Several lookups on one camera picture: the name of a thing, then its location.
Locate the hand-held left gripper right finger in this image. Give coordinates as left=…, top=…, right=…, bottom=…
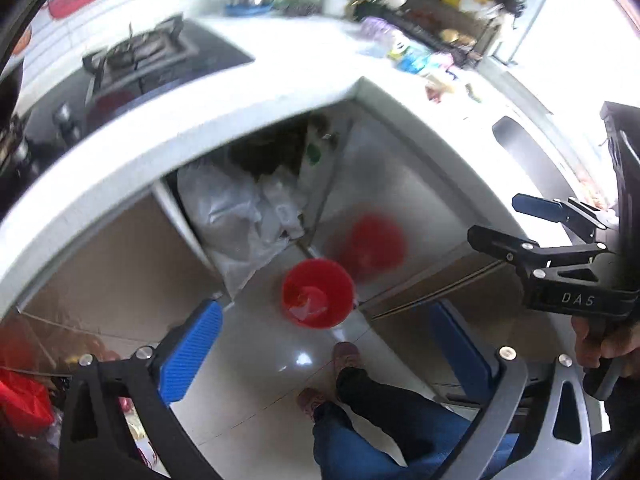
left=429, top=299, right=596, bottom=480

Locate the teal packet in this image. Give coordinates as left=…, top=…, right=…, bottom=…
left=397, top=45, right=433, bottom=75

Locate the brown shoe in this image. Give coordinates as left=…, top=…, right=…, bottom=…
left=296, top=387, right=326, bottom=422
left=332, top=341, right=362, bottom=375

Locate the round jar wall sticker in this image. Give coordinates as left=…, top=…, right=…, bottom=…
left=12, top=25, right=33, bottom=56

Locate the white plastic bag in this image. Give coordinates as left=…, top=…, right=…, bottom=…
left=177, top=157, right=301, bottom=301

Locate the black wire dish rack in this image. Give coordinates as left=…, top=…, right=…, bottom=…
left=352, top=0, right=526, bottom=66

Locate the red plastic bin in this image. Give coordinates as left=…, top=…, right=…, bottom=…
left=281, top=258, right=356, bottom=330

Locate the beige cabinet door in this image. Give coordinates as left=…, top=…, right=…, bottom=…
left=15, top=195, right=226, bottom=351

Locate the black glass gas stove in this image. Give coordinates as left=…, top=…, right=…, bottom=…
left=10, top=14, right=256, bottom=196

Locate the window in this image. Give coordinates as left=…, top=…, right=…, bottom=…
left=520, top=0, right=640, bottom=108

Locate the person's right forearm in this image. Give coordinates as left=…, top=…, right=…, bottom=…
left=602, top=355, right=640, bottom=436

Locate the pink white packet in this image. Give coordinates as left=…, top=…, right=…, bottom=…
left=430, top=52, right=461, bottom=83

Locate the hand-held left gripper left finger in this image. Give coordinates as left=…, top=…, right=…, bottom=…
left=57, top=299, right=226, bottom=480

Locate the steel cabinet door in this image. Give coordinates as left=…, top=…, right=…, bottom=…
left=310, top=105, right=516, bottom=306

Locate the person's right hand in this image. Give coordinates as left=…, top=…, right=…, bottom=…
left=570, top=310, right=640, bottom=370

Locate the person's right leg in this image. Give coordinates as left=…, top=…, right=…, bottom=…
left=335, top=366, right=521, bottom=480

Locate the steel sink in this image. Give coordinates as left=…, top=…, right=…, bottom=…
left=491, top=116, right=591, bottom=221

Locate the purple plastic bottle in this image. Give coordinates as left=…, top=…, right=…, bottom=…
left=360, top=16, right=412, bottom=56

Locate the white jug green label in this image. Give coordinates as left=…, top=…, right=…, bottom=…
left=299, top=112, right=346, bottom=186

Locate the blue round tray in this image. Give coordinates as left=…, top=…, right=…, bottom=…
left=223, top=2, right=275, bottom=17

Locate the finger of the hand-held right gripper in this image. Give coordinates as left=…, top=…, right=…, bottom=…
left=467, top=226, right=608, bottom=281
left=512, top=193, right=618, bottom=241

